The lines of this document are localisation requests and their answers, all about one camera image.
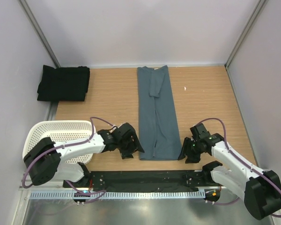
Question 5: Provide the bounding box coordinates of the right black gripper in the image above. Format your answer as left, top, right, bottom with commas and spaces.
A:
177, 137, 202, 164

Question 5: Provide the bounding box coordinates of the blue-grey t shirt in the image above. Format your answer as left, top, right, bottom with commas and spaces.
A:
137, 66, 182, 161

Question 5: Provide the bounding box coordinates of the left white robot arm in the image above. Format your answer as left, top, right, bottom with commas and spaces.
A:
22, 120, 144, 188

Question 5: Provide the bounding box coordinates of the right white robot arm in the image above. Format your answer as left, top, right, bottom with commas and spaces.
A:
178, 123, 281, 220

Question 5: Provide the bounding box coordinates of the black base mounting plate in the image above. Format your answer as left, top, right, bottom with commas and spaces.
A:
72, 170, 220, 190

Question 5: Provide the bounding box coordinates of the white perforated plastic basket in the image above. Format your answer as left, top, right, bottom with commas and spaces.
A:
22, 120, 96, 157

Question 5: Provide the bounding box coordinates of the folded black t shirt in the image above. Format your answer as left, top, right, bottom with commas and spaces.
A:
37, 65, 90, 102

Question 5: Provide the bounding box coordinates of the white slotted cable duct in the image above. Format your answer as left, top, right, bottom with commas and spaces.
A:
30, 189, 205, 200

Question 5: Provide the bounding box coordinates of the right aluminium corner post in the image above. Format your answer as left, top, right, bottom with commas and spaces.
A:
224, 0, 269, 68

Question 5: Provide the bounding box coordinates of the aluminium corner post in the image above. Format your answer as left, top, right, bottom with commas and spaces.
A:
224, 0, 269, 68
18, 0, 60, 68

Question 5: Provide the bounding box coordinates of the left aluminium corner post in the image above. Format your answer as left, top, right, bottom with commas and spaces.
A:
18, 0, 60, 68

